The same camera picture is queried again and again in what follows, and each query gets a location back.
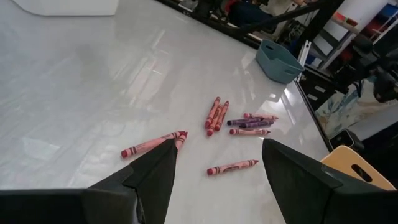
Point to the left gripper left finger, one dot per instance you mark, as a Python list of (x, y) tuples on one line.
[(149, 186)]

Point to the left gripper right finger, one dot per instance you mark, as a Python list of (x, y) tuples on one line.
[(298, 186)]

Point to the pink crayon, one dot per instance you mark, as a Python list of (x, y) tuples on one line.
[(182, 140), (143, 147), (248, 132), (259, 116), (231, 167)]

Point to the red crayon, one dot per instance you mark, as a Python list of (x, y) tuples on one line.
[(215, 120), (212, 112), (222, 115)]

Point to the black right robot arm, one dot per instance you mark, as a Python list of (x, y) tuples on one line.
[(385, 84)]

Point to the yellow plastic bin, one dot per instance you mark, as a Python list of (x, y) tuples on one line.
[(342, 158)]

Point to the purple crayon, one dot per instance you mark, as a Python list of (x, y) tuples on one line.
[(244, 121), (256, 124)]

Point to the paint-stained drop cloth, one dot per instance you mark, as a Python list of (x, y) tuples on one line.
[(342, 109)]

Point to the blue-grey plastic bin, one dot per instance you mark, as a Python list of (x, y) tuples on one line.
[(276, 67)]

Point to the white plastic bin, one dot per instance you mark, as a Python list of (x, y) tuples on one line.
[(62, 7)]

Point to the black table-level camera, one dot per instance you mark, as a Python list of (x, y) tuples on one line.
[(342, 140)]

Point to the black diagonal frame strut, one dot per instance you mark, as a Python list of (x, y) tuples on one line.
[(317, 25)]

